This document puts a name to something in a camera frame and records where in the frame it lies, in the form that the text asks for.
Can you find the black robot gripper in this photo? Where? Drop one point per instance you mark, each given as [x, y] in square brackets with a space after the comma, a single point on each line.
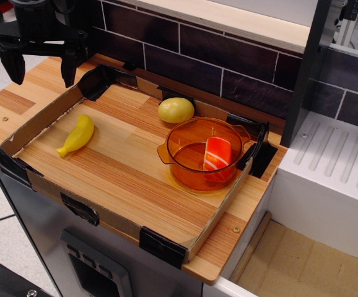
[37, 31]

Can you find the orange salmon sushi toy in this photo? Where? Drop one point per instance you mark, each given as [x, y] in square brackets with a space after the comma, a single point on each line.
[217, 159]

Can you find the orange transparent plastic pot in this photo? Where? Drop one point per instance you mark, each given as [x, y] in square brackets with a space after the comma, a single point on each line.
[202, 153]

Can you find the yellow toy banana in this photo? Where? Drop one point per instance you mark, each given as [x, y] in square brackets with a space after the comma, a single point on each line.
[79, 136]

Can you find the yellow toy potato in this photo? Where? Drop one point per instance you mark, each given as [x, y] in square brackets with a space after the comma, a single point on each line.
[176, 110]

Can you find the grey toy oven front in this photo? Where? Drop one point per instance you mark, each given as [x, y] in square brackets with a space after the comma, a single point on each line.
[83, 259]

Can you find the white toy sink drainboard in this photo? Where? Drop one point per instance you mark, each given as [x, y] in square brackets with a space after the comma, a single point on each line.
[315, 190]

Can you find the black vertical post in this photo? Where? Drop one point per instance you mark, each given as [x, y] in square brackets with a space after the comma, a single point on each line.
[302, 95]

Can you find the aluminium frame with cables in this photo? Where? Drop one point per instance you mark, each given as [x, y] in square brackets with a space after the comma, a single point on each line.
[346, 35]

